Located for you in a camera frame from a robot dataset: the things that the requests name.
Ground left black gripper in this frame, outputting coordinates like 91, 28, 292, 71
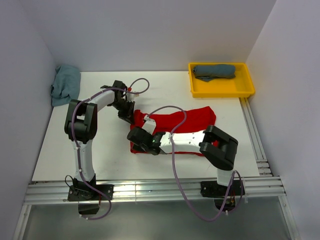
110, 99, 135, 125

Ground red t shirt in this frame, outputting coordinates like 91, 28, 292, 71
129, 106, 217, 157

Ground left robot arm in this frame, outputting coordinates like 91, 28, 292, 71
64, 80, 135, 200

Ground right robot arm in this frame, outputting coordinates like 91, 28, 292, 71
127, 125, 238, 195

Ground light blue t shirt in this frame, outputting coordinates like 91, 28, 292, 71
50, 64, 81, 107

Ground rolled dark grey t shirt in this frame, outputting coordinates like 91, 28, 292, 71
192, 64, 236, 82

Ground yellow plastic tray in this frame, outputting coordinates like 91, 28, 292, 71
188, 62, 256, 98

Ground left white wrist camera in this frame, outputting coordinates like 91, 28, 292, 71
125, 87, 140, 102

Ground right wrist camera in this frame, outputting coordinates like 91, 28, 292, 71
142, 114, 157, 135

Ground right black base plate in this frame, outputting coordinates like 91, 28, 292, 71
200, 179, 245, 198

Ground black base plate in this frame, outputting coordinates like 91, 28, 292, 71
200, 179, 245, 198
67, 184, 114, 202

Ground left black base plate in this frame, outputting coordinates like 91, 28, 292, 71
67, 184, 114, 202

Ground aluminium front rail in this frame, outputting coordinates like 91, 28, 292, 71
22, 176, 286, 205

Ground aluminium side rail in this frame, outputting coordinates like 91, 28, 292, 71
239, 98, 274, 177

